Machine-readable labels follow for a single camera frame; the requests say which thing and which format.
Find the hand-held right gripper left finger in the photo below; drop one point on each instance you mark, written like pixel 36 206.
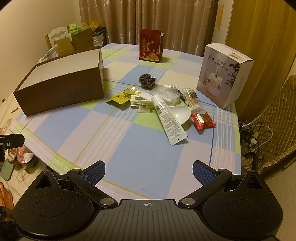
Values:
pixel 96 172

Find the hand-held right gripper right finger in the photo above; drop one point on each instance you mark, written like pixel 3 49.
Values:
pixel 202 172

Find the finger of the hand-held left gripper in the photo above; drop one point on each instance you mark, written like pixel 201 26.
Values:
pixel 12 139

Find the red snack packet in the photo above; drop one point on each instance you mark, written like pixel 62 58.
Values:
pixel 203 120

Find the white cream tube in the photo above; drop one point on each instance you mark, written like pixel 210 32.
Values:
pixel 168 120

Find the brown cardboard storage box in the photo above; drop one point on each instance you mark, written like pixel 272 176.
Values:
pixel 57 95

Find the cotton swab pack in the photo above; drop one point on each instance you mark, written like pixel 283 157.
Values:
pixel 193 99

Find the dark green packet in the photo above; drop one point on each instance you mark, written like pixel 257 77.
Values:
pixel 180 97

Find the yellow snack packet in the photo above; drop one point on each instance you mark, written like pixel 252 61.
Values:
pixel 120 97

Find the clear cotton ball bag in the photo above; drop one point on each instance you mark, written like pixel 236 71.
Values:
pixel 166 95

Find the small white bottle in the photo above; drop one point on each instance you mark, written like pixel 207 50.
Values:
pixel 172 87

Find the checkered tablecloth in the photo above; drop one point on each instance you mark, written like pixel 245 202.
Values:
pixel 129 150

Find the white plastic spoon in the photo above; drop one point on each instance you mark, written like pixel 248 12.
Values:
pixel 182 113

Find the silver foil bag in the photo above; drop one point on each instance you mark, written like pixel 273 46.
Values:
pixel 49 53

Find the quilted chair cushion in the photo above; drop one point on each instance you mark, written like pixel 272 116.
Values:
pixel 277 115

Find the white humidifier box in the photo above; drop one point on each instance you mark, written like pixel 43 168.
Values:
pixel 217 74

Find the small cardboard box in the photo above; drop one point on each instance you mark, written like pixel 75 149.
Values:
pixel 63 45

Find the white wooden chair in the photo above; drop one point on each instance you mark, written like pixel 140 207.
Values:
pixel 56 32

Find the tall cardboard box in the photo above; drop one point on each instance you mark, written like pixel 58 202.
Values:
pixel 82 39

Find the green tissue pack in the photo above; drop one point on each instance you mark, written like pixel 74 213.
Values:
pixel 76 26

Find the red gift box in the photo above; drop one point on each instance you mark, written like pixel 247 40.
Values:
pixel 150 46

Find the yellow plastic bag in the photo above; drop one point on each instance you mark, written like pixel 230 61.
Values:
pixel 91 23

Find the wooden door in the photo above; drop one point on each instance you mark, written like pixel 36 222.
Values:
pixel 254 34

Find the brown curtain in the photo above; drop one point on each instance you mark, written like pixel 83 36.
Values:
pixel 129 18

